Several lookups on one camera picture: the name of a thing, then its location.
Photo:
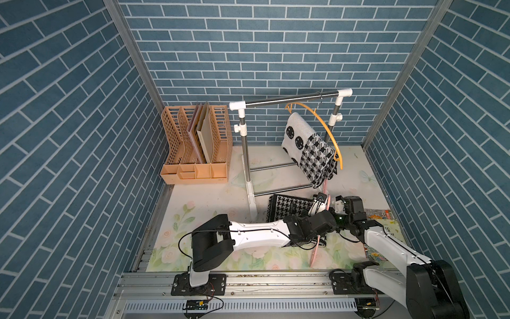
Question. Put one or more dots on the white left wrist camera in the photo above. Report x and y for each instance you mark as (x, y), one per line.
(318, 203)

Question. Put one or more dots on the smiley face knit scarf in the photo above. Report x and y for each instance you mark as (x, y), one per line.
(309, 151)

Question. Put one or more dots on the colourful children's picture book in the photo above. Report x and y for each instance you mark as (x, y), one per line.
(387, 219)

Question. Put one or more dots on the beige book in organizer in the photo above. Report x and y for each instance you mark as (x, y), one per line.
(204, 132)

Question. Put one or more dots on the peach plastic desk organizer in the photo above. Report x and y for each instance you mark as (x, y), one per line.
(181, 165)

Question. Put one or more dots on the houndstooth black white scarf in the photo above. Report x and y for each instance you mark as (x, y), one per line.
(280, 206)

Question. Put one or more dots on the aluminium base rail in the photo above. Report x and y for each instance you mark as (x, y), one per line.
(161, 294)

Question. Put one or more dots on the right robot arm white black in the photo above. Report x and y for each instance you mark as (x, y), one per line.
(427, 288)

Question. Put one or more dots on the green circuit board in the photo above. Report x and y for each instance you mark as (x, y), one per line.
(196, 305)

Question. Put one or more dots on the pink plastic hanger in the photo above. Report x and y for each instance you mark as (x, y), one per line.
(319, 219)

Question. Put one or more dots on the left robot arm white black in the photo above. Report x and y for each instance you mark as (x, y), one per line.
(217, 239)

